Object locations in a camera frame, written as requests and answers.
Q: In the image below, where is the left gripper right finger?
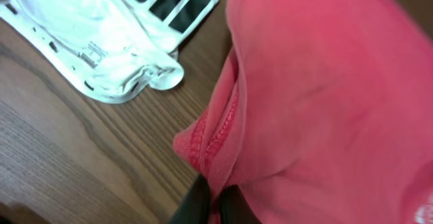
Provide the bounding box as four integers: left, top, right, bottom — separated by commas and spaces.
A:
219, 185, 261, 224

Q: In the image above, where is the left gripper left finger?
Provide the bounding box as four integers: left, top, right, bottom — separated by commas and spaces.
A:
168, 175, 210, 224

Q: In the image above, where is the red t-shirt white print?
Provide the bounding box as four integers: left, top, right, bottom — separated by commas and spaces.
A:
174, 0, 432, 223

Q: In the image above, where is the white t-shirt black logo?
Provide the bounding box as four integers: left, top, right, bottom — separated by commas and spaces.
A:
1, 0, 219, 104

